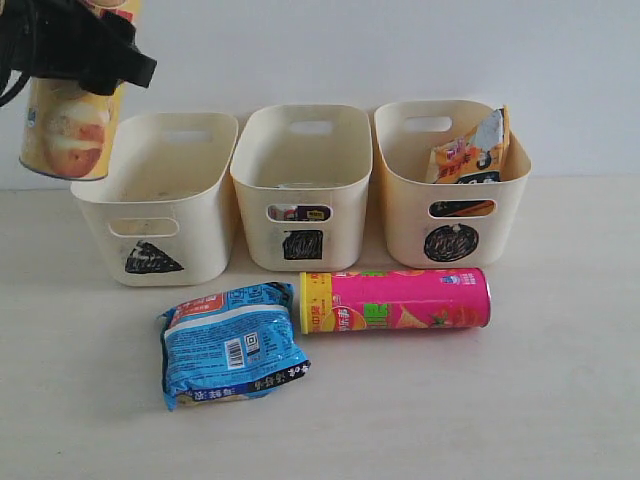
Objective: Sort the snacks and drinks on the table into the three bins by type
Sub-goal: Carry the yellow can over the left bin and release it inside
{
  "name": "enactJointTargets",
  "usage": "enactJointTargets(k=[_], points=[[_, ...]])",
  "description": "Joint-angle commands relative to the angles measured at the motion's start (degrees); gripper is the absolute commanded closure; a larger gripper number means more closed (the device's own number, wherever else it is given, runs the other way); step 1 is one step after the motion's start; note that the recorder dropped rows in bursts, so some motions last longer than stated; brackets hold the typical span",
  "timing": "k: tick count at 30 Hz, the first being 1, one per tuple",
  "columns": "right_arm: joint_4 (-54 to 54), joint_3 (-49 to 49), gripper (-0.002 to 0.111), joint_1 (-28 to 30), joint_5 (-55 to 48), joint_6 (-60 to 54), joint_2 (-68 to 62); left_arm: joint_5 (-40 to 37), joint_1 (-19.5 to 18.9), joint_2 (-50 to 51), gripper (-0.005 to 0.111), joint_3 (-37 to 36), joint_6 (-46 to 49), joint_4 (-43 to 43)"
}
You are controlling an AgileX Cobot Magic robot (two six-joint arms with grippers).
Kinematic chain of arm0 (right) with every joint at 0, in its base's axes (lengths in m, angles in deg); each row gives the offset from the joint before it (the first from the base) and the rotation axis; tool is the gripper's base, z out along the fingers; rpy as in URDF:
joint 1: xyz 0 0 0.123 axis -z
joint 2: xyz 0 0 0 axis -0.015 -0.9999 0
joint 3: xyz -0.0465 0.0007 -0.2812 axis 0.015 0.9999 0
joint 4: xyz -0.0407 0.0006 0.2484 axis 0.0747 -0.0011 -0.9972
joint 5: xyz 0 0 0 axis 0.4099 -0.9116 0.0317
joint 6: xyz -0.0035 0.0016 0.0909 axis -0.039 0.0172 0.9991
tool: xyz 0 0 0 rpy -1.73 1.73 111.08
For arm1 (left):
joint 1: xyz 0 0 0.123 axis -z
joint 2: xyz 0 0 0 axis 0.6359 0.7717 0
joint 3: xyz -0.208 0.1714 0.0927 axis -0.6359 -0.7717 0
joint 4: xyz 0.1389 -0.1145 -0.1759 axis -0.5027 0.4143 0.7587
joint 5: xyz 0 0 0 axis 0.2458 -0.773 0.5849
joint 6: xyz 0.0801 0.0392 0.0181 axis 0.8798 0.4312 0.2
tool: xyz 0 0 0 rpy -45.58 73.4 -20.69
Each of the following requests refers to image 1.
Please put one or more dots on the yellow Lays chips can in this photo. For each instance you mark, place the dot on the yellow Lays chips can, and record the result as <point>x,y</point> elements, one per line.
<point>69,132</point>

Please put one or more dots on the right cream plastic bin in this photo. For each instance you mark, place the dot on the right cream plastic bin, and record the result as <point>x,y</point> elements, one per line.
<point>442,225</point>

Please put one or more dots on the white milk carton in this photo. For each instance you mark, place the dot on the white milk carton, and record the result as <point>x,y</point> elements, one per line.
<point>283,213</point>

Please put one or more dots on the left cream plastic bin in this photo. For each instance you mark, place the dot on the left cream plastic bin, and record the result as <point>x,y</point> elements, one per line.
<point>166,214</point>

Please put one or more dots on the blue instant noodle packet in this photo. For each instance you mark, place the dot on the blue instant noodle packet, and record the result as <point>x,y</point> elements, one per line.
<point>233,345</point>

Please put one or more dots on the middle cream plastic bin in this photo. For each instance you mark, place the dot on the middle cream plastic bin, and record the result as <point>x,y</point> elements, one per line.
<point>304,155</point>

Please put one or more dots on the purple drink carton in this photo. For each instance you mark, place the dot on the purple drink carton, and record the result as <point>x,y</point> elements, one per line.
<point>313,213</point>

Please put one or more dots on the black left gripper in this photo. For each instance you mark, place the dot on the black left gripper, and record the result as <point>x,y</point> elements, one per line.
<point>90,42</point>

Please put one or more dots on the cream plastic bin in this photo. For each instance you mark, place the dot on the cream plastic bin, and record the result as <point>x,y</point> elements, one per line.
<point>442,225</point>
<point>166,214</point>
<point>304,155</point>

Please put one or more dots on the pink Lays chips can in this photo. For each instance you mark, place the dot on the pink Lays chips can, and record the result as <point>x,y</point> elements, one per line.
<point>393,300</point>

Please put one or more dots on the orange black noodle packet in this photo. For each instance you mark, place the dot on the orange black noodle packet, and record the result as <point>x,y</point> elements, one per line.
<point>474,158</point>

